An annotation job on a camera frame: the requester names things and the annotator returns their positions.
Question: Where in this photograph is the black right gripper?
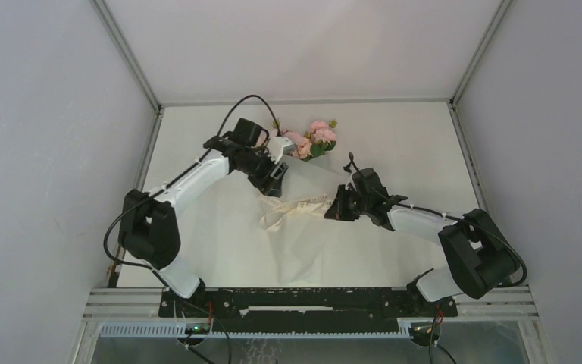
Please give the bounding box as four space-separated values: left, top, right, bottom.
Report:
325 184 371 221

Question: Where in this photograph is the black mounting rail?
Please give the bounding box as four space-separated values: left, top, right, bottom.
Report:
158 287 458 334

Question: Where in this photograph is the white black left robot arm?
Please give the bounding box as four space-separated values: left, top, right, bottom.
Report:
117 118 295 316

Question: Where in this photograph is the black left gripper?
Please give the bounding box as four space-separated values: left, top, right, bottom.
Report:
238 147 289 199

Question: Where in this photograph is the cream ribbon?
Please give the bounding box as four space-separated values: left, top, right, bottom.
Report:
259 194 334 232

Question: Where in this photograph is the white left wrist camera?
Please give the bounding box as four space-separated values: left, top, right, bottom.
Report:
266 136 296 164

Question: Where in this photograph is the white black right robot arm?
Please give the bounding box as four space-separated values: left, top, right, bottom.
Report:
324 168 526 315

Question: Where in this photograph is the pink fake flower bouquet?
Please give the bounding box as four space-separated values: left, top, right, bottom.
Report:
271 119 338 162

